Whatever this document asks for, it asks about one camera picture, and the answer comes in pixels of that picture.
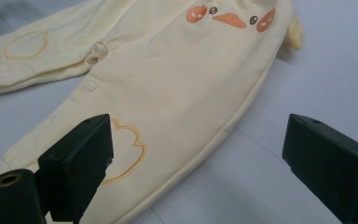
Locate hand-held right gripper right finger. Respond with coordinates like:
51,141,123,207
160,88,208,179
282,113,358,224

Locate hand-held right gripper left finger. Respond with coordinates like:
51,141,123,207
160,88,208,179
35,113,115,223

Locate cream yellow baby pants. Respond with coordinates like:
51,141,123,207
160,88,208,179
0,0,304,224

